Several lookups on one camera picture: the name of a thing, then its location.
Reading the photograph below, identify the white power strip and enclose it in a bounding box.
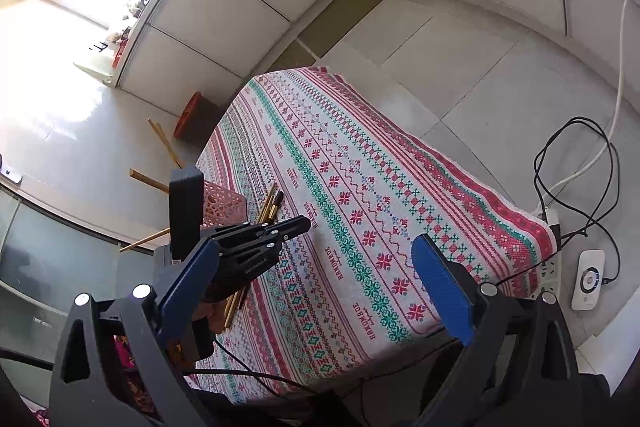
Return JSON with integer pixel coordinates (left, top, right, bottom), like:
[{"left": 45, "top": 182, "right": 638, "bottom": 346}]
[{"left": 537, "top": 206, "right": 562, "bottom": 303}]

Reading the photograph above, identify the white cable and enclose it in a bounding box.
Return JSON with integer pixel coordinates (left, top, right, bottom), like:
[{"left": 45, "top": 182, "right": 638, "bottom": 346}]
[{"left": 537, "top": 0, "right": 633, "bottom": 212}]

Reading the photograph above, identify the dark brown chopstick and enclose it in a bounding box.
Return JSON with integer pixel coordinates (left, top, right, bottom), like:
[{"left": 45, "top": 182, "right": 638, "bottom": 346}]
[{"left": 235, "top": 191, "right": 286, "bottom": 313}]

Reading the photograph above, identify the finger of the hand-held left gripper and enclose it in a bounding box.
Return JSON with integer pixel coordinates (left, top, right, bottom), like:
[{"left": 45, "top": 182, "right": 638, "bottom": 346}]
[
  {"left": 227, "top": 215, "right": 312, "bottom": 254},
  {"left": 210, "top": 221, "right": 262, "bottom": 249}
]

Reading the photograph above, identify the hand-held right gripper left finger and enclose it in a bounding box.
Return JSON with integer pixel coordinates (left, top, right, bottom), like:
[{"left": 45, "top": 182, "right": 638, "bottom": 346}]
[{"left": 50, "top": 237, "right": 223, "bottom": 427}]

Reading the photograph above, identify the pink patterned clothing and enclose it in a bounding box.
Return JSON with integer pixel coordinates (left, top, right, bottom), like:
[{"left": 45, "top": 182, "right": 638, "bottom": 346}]
[{"left": 112, "top": 334, "right": 151, "bottom": 413}]

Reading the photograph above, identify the pink perforated utensil holder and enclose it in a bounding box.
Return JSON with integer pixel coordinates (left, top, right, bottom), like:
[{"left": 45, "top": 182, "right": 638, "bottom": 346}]
[{"left": 200, "top": 179, "right": 248, "bottom": 228}]

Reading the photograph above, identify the frosted glass sliding door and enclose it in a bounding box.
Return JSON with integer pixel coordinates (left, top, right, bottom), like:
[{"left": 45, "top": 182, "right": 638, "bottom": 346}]
[{"left": 0, "top": 152, "right": 171, "bottom": 358}]

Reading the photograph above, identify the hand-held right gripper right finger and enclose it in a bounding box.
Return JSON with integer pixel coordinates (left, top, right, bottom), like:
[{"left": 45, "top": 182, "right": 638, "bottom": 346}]
[{"left": 411, "top": 233, "right": 583, "bottom": 427}]

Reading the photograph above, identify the black cable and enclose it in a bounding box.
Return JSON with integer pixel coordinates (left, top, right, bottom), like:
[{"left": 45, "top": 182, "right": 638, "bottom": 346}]
[
  {"left": 534, "top": 117, "right": 621, "bottom": 288},
  {"left": 185, "top": 342, "right": 326, "bottom": 395}
]

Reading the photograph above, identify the olive floor mat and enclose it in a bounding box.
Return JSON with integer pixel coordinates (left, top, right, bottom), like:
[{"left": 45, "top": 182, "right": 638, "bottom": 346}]
[
  {"left": 305, "top": 0, "right": 401, "bottom": 56},
  {"left": 267, "top": 39, "right": 321, "bottom": 75}
]

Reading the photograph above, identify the white portable router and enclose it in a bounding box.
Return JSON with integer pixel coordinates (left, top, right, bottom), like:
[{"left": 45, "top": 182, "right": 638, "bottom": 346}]
[{"left": 571, "top": 248, "right": 607, "bottom": 312}]

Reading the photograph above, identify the patterned tablecloth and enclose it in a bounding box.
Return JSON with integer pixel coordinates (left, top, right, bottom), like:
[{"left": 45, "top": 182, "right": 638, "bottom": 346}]
[{"left": 182, "top": 66, "right": 558, "bottom": 403}]

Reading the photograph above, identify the bunch of bamboo chopsticks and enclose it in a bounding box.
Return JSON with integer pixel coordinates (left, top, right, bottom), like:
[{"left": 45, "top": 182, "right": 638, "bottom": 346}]
[{"left": 119, "top": 118, "right": 186, "bottom": 254}]

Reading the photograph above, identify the red-lined trash bin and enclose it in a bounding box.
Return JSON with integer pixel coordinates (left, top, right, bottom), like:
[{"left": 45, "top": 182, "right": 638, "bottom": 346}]
[{"left": 173, "top": 91, "right": 223, "bottom": 142}]

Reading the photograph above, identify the person's left hand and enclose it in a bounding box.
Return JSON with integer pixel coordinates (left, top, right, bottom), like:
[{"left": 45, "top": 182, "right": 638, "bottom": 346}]
[{"left": 197, "top": 299, "right": 228, "bottom": 335}]

